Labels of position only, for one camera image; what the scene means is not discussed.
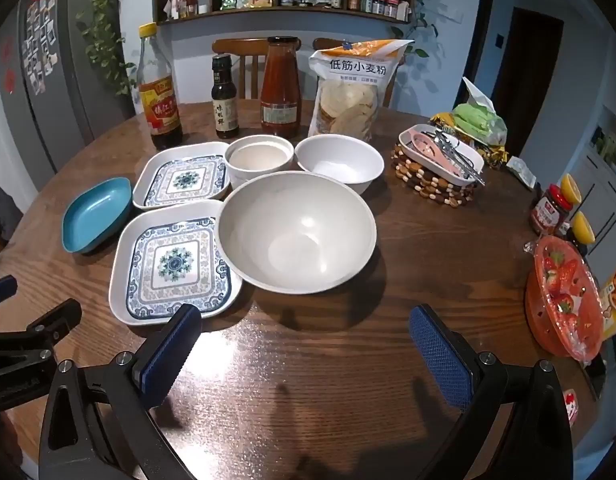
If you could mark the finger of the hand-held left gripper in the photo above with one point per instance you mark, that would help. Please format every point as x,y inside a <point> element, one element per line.
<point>48,327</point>
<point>0,292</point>

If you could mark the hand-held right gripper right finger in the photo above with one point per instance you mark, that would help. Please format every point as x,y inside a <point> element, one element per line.
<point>440,355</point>

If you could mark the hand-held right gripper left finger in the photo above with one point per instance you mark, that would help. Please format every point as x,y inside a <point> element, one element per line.
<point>170,355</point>

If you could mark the square blue patterned plate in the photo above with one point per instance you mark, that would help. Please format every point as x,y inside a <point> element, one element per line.
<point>173,265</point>
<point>180,180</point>

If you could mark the blue oval dish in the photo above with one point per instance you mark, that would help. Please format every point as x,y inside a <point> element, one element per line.
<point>93,217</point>

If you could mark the large white bowl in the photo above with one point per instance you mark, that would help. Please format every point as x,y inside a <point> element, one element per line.
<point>298,230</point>

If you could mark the white ceramic ramekin pot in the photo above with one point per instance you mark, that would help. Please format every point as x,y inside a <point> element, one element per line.
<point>258,157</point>

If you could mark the medium white bowl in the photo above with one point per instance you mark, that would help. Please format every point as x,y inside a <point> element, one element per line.
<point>338,160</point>

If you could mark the red snack packets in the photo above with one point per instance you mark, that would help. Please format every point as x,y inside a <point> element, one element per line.
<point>568,300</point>

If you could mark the small red white packet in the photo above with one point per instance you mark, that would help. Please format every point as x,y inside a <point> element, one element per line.
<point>571,405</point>

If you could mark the wooden bead trivet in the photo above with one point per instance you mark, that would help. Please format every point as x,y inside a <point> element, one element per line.
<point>428,187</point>

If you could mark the red chili sauce jar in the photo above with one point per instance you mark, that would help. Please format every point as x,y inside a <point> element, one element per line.
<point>550,212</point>

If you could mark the white rectangular tray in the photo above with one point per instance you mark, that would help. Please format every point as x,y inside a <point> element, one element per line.
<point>458,170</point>

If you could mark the yellow fruit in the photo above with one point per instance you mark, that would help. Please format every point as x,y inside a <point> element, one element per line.
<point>572,190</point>
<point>584,227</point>

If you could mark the metal kitchen tool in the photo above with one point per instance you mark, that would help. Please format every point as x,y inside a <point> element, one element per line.
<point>458,157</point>

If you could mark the yellow snack packets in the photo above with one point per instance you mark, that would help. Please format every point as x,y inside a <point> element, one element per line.
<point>490,152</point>

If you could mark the pink plastic utensil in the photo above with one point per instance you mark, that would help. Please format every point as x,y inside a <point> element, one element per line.
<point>423,146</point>

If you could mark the green plastic bag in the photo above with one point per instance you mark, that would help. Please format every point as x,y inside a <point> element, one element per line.
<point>478,120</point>

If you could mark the grey fridge with photo magnets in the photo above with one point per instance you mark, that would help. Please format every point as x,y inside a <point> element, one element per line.
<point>53,60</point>

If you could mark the yellow cap vinegar bottle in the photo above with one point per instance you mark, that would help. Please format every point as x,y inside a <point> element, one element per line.
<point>159,105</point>

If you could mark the white cabinet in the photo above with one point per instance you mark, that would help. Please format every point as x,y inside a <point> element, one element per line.
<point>605,170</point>

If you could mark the small dark sauce bottle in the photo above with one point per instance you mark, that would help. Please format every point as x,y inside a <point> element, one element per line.
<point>225,105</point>

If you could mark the white flour bag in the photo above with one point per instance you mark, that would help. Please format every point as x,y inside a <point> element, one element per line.
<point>353,100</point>

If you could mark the trailing green plant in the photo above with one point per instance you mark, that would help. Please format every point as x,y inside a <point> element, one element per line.
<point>103,35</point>

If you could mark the red ketchup bottle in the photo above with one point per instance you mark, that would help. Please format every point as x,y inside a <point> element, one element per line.
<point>280,90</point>

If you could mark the dark brown door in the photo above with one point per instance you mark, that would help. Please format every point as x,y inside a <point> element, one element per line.
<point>530,75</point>

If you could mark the small leafy plant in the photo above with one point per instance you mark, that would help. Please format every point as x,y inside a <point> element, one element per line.
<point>423,25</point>

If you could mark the row of spice jars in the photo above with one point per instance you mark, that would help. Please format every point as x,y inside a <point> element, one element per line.
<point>368,0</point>

